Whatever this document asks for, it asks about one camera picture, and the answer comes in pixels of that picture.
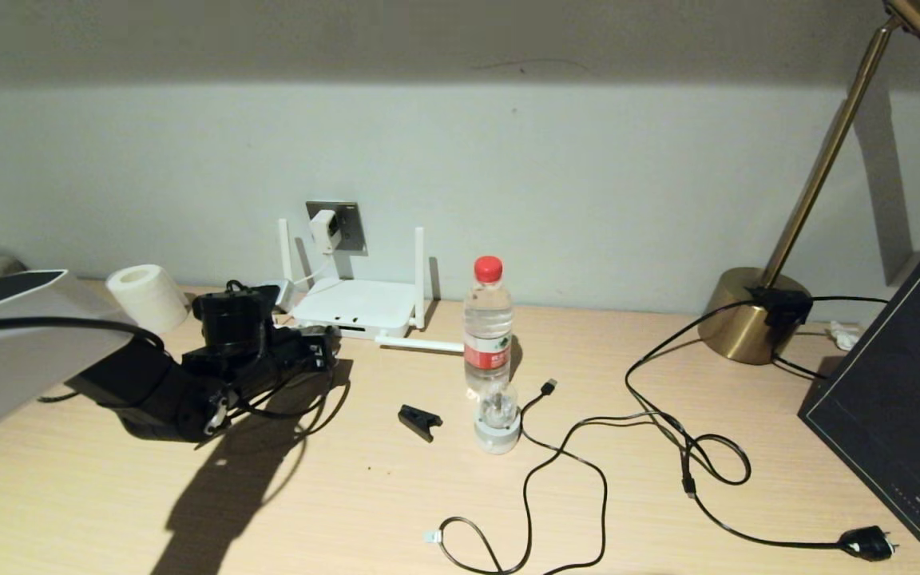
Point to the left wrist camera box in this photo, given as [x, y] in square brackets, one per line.
[284, 295]

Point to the small white crumpled item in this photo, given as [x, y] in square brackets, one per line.
[839, 335]

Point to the water bottle red cap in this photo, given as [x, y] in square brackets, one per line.
[488, 319]

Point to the white router with antennas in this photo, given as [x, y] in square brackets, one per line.
[364, 303]

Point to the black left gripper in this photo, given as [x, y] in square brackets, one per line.
[292, 355]

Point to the grey wall socket plate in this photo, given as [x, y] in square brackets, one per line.
[352, 228]

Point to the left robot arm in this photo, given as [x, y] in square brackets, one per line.
[29, 359]

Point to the small black clip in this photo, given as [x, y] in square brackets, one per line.
[418, 419]

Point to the brass desk lamp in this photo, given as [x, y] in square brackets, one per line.
[739, 319]

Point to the white toilet paper roll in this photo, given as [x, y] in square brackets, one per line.
[144, 299]

